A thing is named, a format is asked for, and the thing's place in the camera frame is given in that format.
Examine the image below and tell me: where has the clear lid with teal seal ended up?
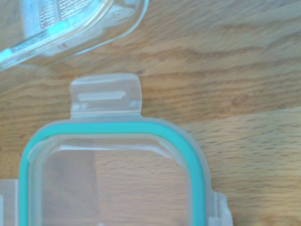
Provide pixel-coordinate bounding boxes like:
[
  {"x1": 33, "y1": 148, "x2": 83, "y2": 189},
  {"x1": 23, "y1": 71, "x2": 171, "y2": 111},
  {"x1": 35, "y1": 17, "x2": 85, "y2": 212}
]
[{"x1": 0, "y1": 73, "x2": 234, "y2": 226}]

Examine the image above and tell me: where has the clear glass food container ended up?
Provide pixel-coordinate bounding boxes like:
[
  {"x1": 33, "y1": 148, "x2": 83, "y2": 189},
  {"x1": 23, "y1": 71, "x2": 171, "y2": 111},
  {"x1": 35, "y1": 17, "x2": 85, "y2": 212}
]
[{"x1": 0, "y1": 0, "x2": 151, "y2": 71}]

